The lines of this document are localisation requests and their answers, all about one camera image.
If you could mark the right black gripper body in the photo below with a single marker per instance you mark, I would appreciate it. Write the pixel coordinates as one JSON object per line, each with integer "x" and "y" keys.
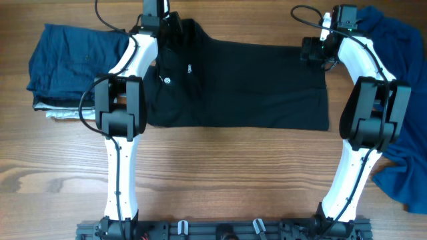
{"x": 317, "y": 50}

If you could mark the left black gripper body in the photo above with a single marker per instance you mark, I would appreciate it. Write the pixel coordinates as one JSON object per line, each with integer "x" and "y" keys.
{"x": 172, "y": 25}

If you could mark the black polo shirt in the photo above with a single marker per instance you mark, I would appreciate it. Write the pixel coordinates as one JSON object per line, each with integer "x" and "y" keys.
{"x": 199, "y": 81}

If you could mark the blue polo shirt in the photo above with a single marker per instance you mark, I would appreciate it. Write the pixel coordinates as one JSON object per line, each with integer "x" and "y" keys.
{"x": 400, "y": 47}

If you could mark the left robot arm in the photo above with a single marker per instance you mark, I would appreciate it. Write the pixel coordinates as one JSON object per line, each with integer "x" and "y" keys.
{"x": 121, "y": 116}

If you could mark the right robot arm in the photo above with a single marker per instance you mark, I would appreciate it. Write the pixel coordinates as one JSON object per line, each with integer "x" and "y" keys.
{"x": 371, "y": 120}

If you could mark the folded dark blue garment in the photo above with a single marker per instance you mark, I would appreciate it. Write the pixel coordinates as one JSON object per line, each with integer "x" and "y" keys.
{"x": 73, "y": 63}

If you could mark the folded black garment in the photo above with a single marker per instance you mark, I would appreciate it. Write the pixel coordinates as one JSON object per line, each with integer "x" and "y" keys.
{"x": 66, "y": 104}

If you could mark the folded white garment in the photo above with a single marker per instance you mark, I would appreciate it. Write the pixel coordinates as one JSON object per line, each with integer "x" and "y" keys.
{"x": 64, "y": 112}

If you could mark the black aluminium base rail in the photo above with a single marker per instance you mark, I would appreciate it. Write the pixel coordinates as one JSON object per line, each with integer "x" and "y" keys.
{"x": 288, "y": 229}

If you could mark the right white rail clip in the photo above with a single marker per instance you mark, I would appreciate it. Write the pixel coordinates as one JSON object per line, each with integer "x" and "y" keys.
{"x": 260, "y": 228}

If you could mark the white rail clip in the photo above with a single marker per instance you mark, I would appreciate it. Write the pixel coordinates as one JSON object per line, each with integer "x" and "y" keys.
{"x": 183, "y": 227}
{"x": 260, "y": 228}

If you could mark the left white rail clip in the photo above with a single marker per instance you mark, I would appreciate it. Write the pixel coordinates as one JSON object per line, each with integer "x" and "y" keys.
{"x": 183, "y": 227}

